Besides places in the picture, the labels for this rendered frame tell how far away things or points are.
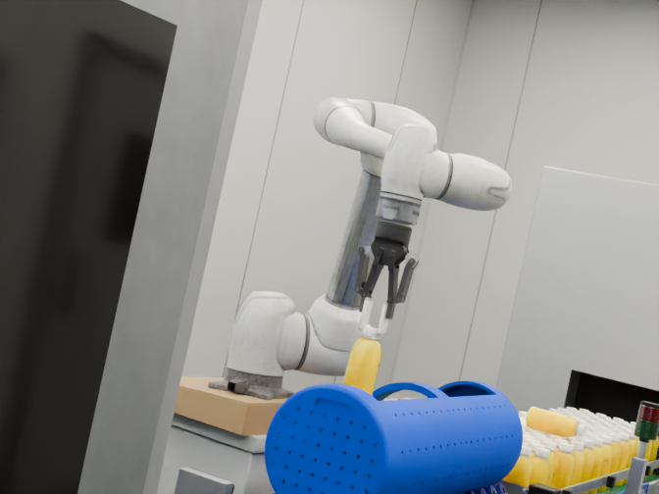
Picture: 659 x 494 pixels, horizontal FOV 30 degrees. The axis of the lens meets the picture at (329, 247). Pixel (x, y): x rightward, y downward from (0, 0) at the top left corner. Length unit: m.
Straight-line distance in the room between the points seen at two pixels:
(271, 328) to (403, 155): 0.84
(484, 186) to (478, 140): 5.61
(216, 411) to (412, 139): 0.96
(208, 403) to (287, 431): 0.61
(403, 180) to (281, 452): 0.62
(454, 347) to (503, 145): 1.36
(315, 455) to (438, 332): 5.67
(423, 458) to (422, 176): 0.60
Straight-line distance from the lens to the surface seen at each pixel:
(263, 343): 3.23
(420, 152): 2.56
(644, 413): 3.60
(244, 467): 3.15
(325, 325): 3.26
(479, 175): 2.62
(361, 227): 3.20
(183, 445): 3.27
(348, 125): 2.93
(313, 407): 2.55
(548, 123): 8.04
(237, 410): 3.10
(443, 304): 8.19
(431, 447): 2.70
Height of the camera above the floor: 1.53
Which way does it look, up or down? 1 degrees down
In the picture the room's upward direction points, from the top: 12 degrees clockwise
